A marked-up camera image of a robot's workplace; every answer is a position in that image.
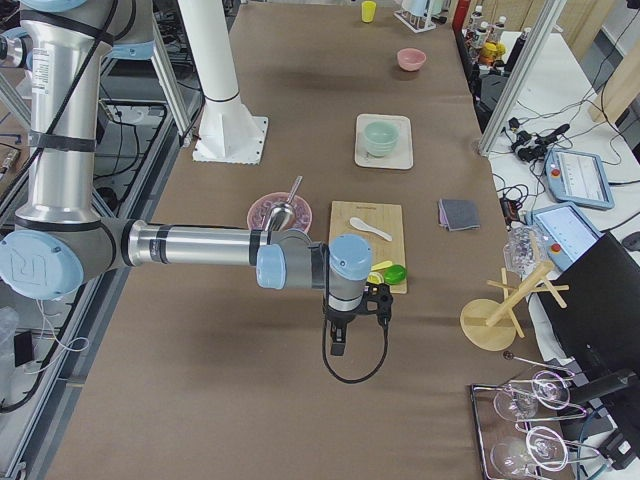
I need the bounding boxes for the metal ice scoop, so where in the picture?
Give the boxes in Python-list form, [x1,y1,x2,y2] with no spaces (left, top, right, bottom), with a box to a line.
[263,175,303,231]

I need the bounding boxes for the wine glass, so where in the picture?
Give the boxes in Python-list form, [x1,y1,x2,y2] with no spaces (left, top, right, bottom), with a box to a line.
[490,426,569,479]
[493,370,570,422]

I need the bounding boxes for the black monitor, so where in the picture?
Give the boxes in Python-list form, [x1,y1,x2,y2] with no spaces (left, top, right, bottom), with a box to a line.
[550,233,639,379]

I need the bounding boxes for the small pink bowl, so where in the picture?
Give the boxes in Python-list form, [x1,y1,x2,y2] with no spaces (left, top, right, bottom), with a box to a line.
[396,48,427,72]

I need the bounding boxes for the blue teach pendant far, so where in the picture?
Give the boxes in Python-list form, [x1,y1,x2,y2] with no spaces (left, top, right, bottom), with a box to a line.
[545,148,615,210]

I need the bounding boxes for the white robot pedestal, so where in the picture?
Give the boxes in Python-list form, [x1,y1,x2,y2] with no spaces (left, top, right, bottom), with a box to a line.
[178,0,268,165]

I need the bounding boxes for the wine glass near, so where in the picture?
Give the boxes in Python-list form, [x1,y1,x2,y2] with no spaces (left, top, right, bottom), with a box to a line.
[490,426,569,479]

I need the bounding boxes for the blue teach pendant near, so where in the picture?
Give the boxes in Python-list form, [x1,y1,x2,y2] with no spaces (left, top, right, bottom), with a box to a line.
[526,202,603,271]

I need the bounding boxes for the cream serving tray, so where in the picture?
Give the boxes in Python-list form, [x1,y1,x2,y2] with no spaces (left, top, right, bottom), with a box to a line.
[354,113,413,170]

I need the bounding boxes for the wooden mug tree stand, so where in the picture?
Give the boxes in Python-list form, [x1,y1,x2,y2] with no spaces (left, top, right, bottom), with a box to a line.
[459,234,570,352]

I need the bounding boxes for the wine glass far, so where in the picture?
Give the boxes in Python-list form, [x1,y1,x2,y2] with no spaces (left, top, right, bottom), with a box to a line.
[493,370,570,422]

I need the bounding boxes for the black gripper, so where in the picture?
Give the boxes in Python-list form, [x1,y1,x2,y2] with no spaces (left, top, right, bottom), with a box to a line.
[325,306,357,356]

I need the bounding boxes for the green lime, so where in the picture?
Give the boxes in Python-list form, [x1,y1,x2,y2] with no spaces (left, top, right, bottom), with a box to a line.
[383,264,407,285]

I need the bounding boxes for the yellow plastic knife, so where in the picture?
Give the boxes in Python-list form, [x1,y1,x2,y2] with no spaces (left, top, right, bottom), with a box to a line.
[371,260,393,271]

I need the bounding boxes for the white wire cup rack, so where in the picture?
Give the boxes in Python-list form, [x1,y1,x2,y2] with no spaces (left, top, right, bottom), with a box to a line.
[394,0,447,33]

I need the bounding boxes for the green bowl stack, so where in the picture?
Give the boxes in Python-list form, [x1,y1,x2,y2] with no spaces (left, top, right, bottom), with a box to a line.
[363,121,399,157]

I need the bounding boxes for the yellow plastic cup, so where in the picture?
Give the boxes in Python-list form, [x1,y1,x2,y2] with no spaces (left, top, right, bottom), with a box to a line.
[361,0,377,23]

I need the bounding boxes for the grey folded cloth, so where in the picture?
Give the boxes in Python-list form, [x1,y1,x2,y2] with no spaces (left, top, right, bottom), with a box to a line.
[438,199,480,231]

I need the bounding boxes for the blue teach pendant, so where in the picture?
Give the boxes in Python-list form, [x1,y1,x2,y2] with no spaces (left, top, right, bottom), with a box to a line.
[526,202,603,271]
[545,148,615,210]

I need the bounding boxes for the white ceramic spoon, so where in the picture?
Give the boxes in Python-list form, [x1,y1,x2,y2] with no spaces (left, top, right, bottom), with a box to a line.
[349,217,393,242]

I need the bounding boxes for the aluminium frame post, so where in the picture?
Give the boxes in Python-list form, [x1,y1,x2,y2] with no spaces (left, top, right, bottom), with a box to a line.
[478,0,567,157]

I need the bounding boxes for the large pink ice bowl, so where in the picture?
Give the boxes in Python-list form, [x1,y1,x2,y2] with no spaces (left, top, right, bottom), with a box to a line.
[246,192,313,233]

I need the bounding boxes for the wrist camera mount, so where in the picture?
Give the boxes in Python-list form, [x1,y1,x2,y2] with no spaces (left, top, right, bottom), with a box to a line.
[361,282,394,329]

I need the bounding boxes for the bamboo cutting board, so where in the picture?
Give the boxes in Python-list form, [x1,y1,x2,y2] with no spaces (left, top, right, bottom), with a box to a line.
[329,200,408,269]

